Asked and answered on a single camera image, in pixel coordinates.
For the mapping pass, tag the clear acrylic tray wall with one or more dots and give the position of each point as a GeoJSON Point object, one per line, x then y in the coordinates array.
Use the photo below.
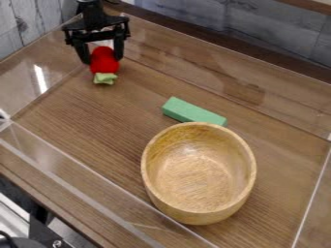
{"type": "Point", "coordinates": [73, 139]}

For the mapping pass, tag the wooden bowl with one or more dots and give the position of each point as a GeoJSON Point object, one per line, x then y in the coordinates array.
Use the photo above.
{"type": "Point", "coordinates": [199, 172]}

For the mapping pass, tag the green rectangular block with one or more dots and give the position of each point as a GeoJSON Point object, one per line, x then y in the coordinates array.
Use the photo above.
{"type": "Point", "coordinates": [185, 112]}

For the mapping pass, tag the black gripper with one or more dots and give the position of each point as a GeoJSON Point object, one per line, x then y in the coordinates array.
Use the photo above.
{"type": "Point", "coordinates": [83, 31]}

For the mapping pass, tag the red plush strawberry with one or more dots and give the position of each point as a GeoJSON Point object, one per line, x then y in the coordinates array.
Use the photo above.
{"type": "Point", "coordinates": [104, 66]}

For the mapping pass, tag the black metal bracket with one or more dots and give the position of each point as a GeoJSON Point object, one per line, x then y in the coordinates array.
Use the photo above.
{"type": "Point", "coordinates": [40, 233]}

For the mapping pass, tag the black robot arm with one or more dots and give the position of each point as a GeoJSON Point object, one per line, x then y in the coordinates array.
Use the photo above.
{"type": "Point", "coordinates": [92, 11]}

